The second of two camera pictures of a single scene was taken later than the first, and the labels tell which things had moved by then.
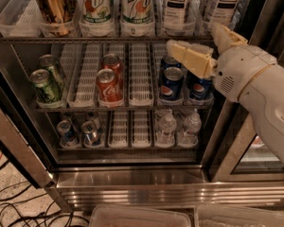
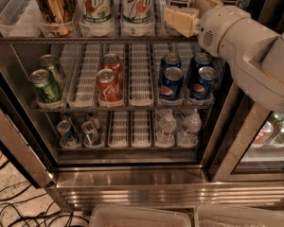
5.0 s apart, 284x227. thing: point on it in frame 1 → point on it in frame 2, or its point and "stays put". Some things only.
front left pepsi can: [171, 85] stays put
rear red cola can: [113, 61] stays put
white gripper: [241, 73] → [215, 27]
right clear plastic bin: [240, 216] stays put
